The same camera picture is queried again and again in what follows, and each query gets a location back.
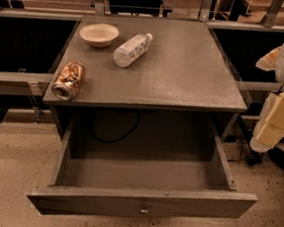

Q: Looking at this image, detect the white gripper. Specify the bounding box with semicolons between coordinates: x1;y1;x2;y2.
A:
249;43;284;153

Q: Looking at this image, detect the open grey top drawer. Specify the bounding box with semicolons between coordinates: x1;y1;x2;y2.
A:
28;115;257;218

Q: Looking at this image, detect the clear plastic water bottle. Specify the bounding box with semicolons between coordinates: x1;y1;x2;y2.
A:
113;34;152;68

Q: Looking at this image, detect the black cable inside cabinet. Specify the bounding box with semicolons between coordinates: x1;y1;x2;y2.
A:
83;105;142;147

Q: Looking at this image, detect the grey wooden cabinet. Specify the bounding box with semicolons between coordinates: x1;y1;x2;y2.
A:
39;8;256;156

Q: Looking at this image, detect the crushed golden can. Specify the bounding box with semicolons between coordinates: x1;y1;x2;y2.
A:
51;61;85;101

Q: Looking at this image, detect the metal drawer knob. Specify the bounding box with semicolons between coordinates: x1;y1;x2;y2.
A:
140;202;148;215

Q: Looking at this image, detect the white paper bowl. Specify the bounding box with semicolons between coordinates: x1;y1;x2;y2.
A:
79;23;120;49

